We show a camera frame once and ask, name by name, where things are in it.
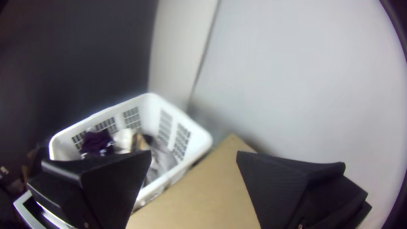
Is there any white laundry basket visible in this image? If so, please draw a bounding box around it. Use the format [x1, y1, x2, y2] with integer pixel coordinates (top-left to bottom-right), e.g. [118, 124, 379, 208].
[48, 92, 214, 212]

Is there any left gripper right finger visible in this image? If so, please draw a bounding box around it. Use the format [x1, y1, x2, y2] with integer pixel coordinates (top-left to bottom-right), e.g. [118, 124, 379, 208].
[236, 151, 373, 229]

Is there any heap of clothes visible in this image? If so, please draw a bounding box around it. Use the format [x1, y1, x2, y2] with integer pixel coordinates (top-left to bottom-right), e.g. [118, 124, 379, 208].
[78, 128, 179, 188]

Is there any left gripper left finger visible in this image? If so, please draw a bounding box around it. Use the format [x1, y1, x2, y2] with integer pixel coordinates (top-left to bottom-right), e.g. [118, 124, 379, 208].
[27, 149, 153, 229]

